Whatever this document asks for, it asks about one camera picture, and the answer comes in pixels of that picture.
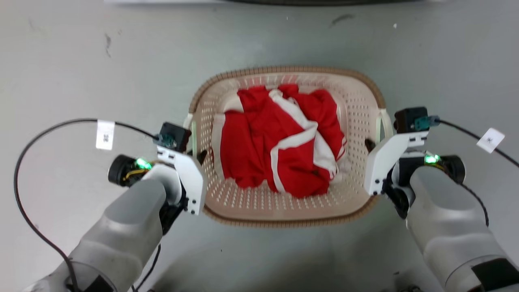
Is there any red and white garment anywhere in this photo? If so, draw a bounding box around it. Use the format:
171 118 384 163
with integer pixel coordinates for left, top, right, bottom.
212 84 348 199

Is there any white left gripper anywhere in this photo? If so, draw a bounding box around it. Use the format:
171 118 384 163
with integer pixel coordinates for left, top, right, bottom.
156 145 208 235

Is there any beige perforated plastic laundry basket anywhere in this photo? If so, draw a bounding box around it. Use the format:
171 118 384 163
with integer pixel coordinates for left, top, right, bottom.
184 66 394 228

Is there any black right camera cable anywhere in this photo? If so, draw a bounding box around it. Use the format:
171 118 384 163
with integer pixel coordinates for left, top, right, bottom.
437 118 519 168

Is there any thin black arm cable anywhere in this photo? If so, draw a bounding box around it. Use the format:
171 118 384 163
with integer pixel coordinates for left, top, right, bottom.
457 182 489 227
131 243 162 292

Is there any black camera cable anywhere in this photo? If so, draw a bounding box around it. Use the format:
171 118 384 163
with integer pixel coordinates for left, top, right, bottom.
437 118 519 168
14 118 159 292

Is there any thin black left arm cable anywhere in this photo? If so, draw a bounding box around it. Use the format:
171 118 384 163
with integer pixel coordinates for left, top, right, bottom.
131 243 162 292

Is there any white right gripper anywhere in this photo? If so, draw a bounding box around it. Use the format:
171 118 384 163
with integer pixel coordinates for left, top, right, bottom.
364 131 429 220

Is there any white paper cable tag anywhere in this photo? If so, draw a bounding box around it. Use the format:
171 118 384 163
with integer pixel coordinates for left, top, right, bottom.
476 127 506 154
96 120 116 151

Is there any black left camera cable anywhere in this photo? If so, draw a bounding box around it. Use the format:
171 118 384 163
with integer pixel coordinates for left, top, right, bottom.
14 118 159 292

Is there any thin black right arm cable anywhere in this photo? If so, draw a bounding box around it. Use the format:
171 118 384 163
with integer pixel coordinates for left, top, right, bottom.
457 182 489 227

